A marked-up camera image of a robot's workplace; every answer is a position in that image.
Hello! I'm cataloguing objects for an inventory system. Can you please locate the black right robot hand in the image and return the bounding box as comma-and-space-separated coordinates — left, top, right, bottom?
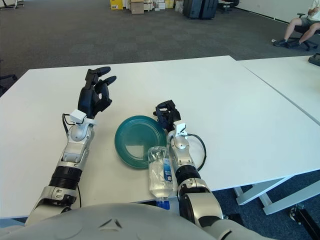
152, 99, 182, 132

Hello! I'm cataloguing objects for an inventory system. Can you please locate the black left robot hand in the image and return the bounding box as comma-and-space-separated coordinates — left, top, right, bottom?
77, 66, 118, 120

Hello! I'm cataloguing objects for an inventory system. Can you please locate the green round plate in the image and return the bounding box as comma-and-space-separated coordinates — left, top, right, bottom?
114, 114, 168, 171

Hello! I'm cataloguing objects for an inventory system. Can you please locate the clear plastic bottle blue cap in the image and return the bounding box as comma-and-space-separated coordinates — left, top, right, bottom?
147, 145, 177, 210

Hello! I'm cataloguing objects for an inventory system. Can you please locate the black office chair with armrest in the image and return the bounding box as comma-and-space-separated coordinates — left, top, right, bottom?
0, 74, 18, 97

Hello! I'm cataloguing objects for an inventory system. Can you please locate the yellow cardboard box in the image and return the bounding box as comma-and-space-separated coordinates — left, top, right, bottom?
109, 0, 125, 11

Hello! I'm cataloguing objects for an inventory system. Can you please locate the brown cardboard box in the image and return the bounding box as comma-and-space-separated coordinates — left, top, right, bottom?
130, 0, 145, 15

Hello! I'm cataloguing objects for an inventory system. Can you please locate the pile of pale cartons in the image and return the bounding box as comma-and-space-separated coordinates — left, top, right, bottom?
144, 0, 176, 12

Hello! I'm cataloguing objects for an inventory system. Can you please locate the white chair base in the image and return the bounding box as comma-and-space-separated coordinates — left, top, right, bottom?
0, 0, 25, 10

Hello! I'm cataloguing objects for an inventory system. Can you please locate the grey robot torso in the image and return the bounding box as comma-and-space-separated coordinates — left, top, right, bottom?
0, 202, 266, 240

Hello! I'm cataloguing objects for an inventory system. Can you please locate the black office chair far away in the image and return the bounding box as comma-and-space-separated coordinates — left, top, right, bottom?
218, 0, 240, 14

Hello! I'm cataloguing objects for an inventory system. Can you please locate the seated person in shorts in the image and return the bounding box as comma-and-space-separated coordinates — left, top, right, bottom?
272, 0, 320, 47

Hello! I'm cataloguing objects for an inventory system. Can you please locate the black device on table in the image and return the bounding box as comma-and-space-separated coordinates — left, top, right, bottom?
308, 53, 320, 66

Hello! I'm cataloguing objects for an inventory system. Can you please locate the black office chair under person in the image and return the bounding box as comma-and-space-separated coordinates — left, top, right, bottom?
286, 12, 319, 52

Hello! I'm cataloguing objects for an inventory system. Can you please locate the black wheeled stand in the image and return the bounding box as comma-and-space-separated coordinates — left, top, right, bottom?
288, 203, 320, 235

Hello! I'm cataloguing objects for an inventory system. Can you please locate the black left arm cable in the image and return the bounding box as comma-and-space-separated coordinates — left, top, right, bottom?
61, 113, 74, 136

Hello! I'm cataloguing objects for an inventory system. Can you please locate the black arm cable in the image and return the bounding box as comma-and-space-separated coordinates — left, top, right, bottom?
61, 113, 74, 136
187, 133, 207, 172

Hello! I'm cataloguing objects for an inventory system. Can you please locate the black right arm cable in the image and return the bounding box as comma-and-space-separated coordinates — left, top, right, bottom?
187, 133, 207, 172

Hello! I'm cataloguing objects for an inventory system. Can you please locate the white table frame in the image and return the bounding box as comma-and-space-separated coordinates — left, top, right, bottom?
232, 176, 295, 206
258, 178, 320, 216

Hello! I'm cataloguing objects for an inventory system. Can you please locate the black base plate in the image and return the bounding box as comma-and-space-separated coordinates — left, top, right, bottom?
222, 213, 247, 226

